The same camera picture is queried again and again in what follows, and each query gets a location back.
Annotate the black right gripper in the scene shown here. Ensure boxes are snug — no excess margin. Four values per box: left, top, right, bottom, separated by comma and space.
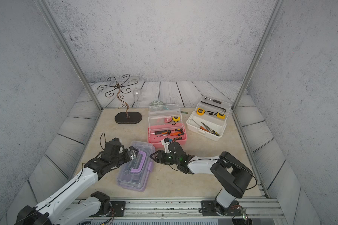
149, 150, 180, 167

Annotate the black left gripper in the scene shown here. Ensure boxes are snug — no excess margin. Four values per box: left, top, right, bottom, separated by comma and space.
111, 146, 140, 169

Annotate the purple toolbox with clear lid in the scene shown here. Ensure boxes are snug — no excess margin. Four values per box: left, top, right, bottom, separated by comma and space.
117, 141, 155, 192

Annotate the pink toolbox with clear lid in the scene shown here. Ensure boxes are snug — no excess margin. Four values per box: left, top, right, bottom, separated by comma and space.
147, 104, 187, 148

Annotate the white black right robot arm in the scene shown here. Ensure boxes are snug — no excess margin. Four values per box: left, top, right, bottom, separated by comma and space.
150, 138, 258, 216

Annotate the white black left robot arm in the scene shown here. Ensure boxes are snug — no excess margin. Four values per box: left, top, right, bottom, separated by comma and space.
16, 138, 139, 225

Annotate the black orange screwdriver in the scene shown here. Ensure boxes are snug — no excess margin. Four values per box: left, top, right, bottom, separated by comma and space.
150, 128, 183, 135

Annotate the brown metal jewelry stand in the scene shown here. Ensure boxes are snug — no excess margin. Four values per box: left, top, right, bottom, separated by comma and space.
97, 74, 142, 124

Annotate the yellow tape measure pink box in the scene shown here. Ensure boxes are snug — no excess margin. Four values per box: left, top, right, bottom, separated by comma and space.
172, 116, 181, 123

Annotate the yellow tape measure left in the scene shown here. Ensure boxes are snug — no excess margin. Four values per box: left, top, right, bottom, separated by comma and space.
196, 108, 205, 116

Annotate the white open toolbox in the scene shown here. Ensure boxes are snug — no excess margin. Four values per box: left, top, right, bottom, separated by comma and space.
186, 96, 232, 142

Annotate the clear glass bottle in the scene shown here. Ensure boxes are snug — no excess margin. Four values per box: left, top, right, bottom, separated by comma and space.
132, 79, 143, 102

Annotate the long black hex key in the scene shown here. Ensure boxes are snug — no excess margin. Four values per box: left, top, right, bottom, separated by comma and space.
201, 101, 226, 112

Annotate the black silver ratchet tool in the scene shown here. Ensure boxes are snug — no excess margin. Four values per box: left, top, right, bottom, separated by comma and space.
204, 97, 222, 104

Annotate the orange handle screwdriver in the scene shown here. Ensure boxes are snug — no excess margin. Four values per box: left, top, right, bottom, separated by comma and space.
157, 131, 185, 137

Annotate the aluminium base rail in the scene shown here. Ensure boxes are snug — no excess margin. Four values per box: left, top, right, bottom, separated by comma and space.
83, 197, 287, 225

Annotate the left aluminium frame post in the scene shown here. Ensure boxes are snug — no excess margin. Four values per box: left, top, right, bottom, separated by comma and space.
35, 0, 103, 112

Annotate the aluminium frame post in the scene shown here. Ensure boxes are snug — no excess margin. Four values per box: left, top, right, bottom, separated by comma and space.
35, 0, 103, 112
232, 0, 285, 111

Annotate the right aluminium frame post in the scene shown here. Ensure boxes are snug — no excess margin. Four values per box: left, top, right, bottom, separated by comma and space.
232, 0, 285, 111

